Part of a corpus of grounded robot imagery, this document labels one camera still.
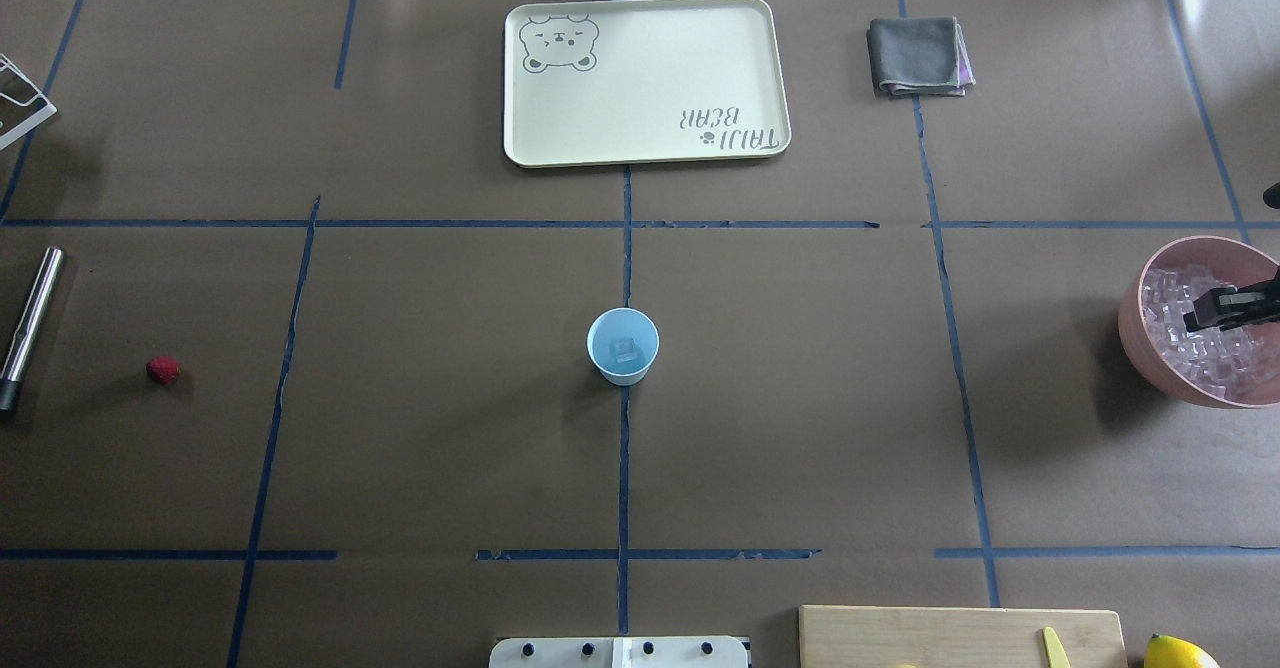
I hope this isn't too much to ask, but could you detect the clear ice cube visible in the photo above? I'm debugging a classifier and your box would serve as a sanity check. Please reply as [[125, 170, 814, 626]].
[[609, 337, 644, 363]]

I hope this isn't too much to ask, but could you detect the red strawberry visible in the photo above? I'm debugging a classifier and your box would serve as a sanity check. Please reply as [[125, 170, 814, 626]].
[[145, 354, 182, 386]]

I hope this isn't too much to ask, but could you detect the pink bowl of ice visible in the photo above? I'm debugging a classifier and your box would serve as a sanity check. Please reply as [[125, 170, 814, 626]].
[[1117, 235, 1277, 410]]

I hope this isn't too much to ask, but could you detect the light blue plastic cup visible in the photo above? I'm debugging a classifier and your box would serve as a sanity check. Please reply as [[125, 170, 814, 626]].
[[586, 307, 660, 386]]

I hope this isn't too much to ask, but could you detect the yellow lemon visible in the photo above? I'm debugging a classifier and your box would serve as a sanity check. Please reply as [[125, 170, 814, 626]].
[[1143, 633, 1220, 668]]

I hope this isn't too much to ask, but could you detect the grey folded cloth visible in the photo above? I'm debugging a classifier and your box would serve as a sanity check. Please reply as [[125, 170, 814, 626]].
[[867, 17, 977, 97]]

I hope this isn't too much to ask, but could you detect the bamboo cutting board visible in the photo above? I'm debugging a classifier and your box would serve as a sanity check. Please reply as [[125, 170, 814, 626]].
[[797, 605, 1128, 667]]

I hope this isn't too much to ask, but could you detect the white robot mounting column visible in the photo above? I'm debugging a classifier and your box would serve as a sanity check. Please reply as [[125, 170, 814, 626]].
[[488, 635, 753, 667]]

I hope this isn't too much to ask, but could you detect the cream bear serving tray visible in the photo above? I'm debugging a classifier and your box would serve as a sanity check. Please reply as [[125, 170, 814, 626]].
[[503, 0, 792, 168]]

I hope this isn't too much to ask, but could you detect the steel muddler black tip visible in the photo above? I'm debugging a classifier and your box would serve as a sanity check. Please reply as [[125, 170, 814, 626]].
[[1, 247, 65, 416]]

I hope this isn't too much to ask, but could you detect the white wire cup rack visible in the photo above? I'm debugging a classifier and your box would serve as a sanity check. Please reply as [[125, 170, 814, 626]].
[[0, 54, 58, 150]]

